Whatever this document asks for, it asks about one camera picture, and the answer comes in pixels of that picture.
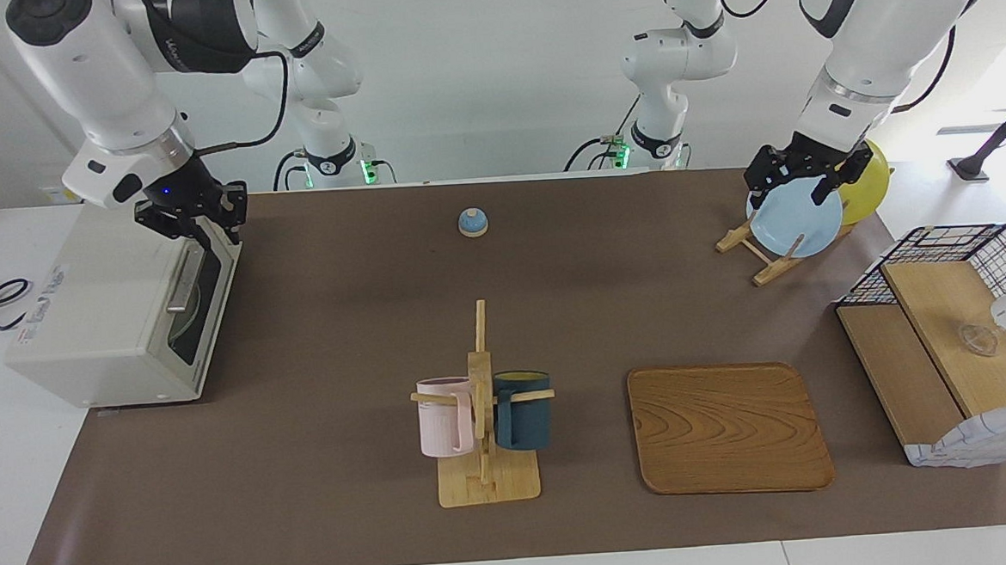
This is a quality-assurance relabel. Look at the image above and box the light blue plate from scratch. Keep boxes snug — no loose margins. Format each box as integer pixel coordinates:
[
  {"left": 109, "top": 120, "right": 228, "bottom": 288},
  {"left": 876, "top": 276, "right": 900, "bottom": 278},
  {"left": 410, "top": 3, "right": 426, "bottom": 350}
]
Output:
[{"left": 745, "top": 177, "right": 847, "bottom": 261}]

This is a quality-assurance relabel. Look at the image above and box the pink mug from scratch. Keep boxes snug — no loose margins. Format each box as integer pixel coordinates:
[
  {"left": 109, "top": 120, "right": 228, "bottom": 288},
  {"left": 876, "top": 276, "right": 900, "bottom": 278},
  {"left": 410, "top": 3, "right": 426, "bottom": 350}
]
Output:
[{"left": 414, "top": 375, "right": 479, "bottom": 460}]

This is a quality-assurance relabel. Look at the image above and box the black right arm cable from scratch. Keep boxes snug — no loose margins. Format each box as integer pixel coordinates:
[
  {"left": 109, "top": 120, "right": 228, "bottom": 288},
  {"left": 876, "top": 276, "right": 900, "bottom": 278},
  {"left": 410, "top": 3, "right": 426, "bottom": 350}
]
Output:
[{"left": 190, "top": 48, "right": 295, "bottom": 155}]

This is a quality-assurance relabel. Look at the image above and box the black left base cable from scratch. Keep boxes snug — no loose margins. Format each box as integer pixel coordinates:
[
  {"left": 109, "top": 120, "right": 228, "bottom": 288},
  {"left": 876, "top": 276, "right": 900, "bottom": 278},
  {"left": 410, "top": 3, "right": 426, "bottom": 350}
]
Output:
[{"left": 561, "top": 95, "right": 646, "bottom": 174}]

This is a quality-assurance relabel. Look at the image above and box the small clear glass bowl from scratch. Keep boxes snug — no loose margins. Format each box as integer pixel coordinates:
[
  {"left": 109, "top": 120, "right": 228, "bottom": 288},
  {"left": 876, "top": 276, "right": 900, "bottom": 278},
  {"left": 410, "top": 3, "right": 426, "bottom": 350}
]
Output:
[{"left": 957, "top": 322, "right": 1001, "bottom": 358}]

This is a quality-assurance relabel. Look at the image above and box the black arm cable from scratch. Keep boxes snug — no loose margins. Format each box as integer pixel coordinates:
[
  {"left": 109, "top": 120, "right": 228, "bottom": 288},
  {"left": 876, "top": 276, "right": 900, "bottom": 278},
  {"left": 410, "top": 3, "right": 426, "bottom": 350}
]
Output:
[
  {"left": 712, "top": 0, "right": 1006, "bottom": 126},
  {"left": 190, "top": 48, "right": 295, "bottom": 155}
]

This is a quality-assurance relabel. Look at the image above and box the black right base cable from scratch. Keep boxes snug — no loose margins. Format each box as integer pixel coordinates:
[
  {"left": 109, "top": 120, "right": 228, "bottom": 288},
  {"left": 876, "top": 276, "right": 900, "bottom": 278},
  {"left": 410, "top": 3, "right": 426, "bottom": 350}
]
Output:
[{"left": 271, "top": 146, "right": 310, "bottom": 192}]

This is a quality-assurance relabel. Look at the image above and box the dark teal mug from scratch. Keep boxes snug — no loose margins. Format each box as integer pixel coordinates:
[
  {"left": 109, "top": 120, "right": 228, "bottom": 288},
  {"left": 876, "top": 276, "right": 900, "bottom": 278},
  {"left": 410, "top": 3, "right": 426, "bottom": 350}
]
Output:
[{"left": 490, "top": 368, "right": 555, "bottom": 453}]

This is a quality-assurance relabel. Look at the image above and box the wooden mug rack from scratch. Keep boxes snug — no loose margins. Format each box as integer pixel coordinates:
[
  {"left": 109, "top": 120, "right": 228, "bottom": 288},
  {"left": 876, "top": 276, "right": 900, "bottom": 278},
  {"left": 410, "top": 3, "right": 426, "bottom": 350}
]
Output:
[{"left": 405, "top": 296, "right": 561, "bottom": 510}]

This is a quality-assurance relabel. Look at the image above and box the beige toaster oven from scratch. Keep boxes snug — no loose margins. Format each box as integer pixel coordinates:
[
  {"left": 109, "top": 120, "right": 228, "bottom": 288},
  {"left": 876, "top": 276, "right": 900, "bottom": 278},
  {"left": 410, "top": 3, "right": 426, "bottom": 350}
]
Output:
[{"left": 0, "top": 195, "right": 252, "bottom": 415}]

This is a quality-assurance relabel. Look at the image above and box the wooden serving tray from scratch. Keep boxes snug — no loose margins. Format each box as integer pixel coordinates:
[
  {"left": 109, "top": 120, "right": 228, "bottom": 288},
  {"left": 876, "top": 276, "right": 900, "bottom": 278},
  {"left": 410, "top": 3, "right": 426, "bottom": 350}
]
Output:
[{"left": 625, "top": 358, "right": 836, "bottom": 501}]

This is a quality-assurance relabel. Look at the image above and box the brown table mat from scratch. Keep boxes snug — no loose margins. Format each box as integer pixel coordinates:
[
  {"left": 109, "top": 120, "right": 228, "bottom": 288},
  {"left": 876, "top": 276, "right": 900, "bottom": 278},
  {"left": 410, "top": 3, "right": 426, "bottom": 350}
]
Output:
[{"left": 0, "top": 153, "right": 1006, "bottom": 565}]

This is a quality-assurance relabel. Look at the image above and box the black base cable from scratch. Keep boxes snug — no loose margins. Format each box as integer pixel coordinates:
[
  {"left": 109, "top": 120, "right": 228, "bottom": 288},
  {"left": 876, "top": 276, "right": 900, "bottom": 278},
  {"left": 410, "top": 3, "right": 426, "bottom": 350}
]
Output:
[
  {"left": 561, "top": 95, "right": 646, "bottom": 174},
  {"left": 271, "top": 146, "right": 310, "bottom": 192}
]

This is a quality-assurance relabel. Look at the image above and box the wire basket wooden shelf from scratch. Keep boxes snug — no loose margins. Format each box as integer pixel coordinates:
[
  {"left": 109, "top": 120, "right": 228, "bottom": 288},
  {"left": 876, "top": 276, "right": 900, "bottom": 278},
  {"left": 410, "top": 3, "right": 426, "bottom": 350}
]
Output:
[{"left": 831, "top": 222, "right": 1006, "bottom": 474}]

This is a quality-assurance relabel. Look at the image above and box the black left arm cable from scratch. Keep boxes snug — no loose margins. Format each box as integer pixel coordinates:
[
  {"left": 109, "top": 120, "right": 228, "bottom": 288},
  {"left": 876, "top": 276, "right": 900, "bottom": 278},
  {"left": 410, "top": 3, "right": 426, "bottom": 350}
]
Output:
[{"left": 712, "top": 0, "right": 1006, "bottom": 126}]

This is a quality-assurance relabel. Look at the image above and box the black stand with pole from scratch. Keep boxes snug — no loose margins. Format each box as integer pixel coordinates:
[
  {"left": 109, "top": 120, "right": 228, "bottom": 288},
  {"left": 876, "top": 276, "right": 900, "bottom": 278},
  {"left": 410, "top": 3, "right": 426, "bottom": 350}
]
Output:
[{"left": 943, "top": 84, "right": 1006, "bottom": 184}]

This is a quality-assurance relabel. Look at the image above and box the wooden plate rack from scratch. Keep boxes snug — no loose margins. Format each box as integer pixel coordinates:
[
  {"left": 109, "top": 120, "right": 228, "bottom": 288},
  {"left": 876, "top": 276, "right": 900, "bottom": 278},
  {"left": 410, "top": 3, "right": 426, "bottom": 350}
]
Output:
[{"left": 715, "top": 212, "right": 861, "bottom": 289}]

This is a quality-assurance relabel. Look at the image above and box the yellow plate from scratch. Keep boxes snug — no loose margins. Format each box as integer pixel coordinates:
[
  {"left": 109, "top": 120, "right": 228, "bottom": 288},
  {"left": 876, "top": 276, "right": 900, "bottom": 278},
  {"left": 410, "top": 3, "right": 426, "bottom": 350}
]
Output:
[{"left": 831, "top": 138, "right": 894, "bottom": 227}]

